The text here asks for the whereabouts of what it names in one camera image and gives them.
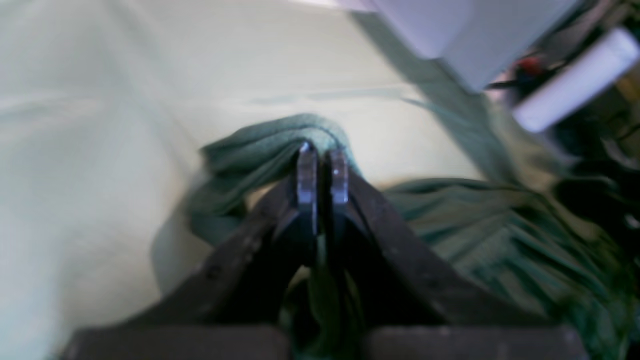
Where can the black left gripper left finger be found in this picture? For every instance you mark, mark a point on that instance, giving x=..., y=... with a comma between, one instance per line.
x=228, y=307

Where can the light green table cloth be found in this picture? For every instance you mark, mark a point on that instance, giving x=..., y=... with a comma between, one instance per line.
x=106, y=103

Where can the green T-shirt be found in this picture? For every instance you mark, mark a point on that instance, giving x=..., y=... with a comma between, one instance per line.
x=518, y=244

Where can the white cylinder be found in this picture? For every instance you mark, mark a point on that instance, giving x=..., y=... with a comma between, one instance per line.
x=594, y=70

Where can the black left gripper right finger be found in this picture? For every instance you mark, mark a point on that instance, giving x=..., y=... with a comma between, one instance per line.
x=416, y=306

